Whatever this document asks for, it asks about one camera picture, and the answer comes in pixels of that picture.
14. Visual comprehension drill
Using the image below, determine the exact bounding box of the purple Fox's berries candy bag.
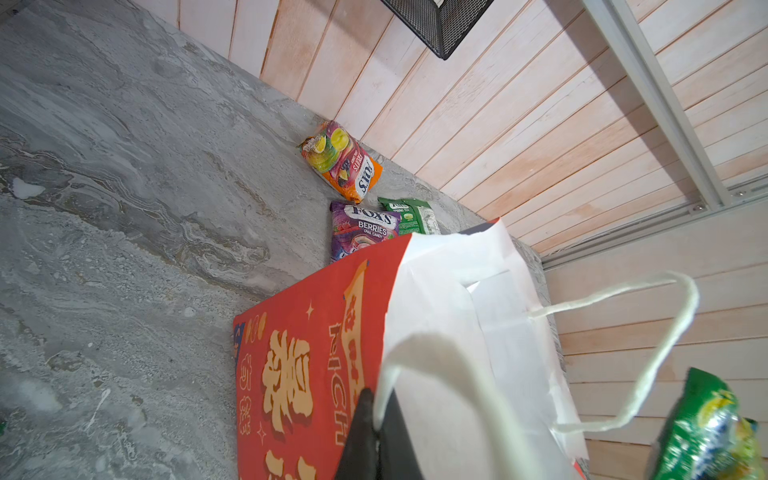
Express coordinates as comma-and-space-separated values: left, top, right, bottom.
329, 201, 401, 262

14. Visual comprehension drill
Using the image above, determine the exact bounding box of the aluminium frame rail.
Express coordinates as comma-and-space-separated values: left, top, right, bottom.
542, 1, 767, 271

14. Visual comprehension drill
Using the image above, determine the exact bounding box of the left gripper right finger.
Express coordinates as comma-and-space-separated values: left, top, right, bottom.
380, 392, 424, 480

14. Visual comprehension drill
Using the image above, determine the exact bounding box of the green snack packet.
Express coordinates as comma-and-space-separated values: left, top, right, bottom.
378, 197, 441, 235

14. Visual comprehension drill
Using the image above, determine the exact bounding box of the red paper gift bag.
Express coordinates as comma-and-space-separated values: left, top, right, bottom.
233, 222, 700, 479

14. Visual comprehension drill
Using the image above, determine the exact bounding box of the green Fox's candy bag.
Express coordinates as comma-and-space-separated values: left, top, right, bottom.
644, 368, 767, 480

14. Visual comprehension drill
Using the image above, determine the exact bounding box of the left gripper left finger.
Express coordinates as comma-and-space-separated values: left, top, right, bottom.
334, 388, 379, 480

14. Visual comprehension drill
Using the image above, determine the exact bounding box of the orange Fox's fruits candy bag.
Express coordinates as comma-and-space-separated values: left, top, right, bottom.
299, 121, 383, 204

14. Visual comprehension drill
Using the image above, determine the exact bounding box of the black mesh basket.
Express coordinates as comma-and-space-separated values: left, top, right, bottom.
382, 0, 493, 60

